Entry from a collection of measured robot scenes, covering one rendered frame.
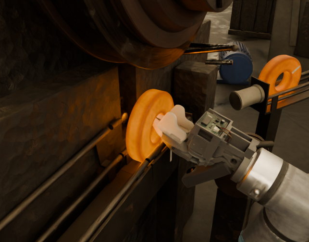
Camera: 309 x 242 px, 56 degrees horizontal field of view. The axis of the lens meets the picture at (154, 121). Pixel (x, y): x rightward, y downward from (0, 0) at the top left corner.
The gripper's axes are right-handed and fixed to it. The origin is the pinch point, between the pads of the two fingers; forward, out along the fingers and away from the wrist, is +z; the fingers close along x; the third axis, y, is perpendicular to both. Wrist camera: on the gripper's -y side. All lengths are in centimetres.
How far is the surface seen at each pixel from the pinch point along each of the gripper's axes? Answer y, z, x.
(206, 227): -71, -25, -42
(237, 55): -52, 18, -200
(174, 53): 15.1, 1.1, -0.9
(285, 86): 0, -21, -51
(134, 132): 1.3, 0.3, 7.5
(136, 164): -9.1, -1.1, 4.7
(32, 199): -2.3, 4.3, 27.3
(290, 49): -49, -17, -272
